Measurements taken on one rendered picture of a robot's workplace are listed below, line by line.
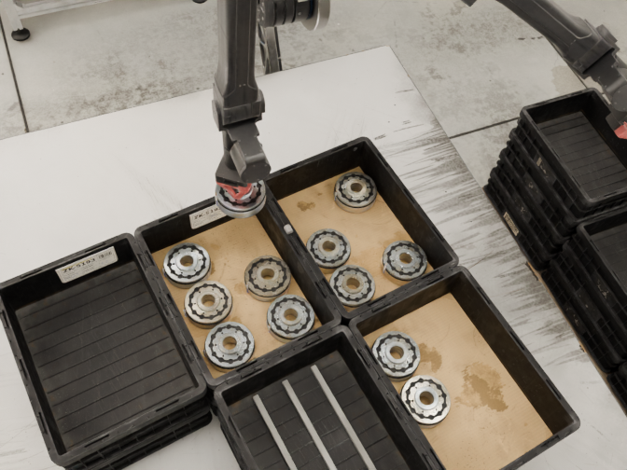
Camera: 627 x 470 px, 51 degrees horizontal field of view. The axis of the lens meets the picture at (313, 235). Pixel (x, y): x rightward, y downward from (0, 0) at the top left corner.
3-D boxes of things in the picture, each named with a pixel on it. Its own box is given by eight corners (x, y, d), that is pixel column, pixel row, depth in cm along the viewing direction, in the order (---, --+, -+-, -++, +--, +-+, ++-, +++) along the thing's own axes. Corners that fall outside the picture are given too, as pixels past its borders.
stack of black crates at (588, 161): (480, 187, 253) (519, 107, 215) (545, 167, 261) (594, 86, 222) (536, 274, 235) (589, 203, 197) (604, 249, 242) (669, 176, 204)
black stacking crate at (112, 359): (8, 311, 144) (-9, 288, 134) (139, 257, 153) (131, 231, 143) (70, 480, 127) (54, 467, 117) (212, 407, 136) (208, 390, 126)
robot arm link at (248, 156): (258, 83, 114) (210, 95, 112) (282, 132, 109) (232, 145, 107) (258, 128, 125) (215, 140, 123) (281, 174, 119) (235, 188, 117)
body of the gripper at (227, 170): (263, 149, 131) (263, 124, 125) (246, 189, 126) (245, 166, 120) (231, 141, 132) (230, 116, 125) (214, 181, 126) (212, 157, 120)
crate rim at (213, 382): (132, 235, 145) (131, 229, 143) (256, 185, 154) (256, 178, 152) (210, 393, 128) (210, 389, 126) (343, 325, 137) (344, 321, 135)
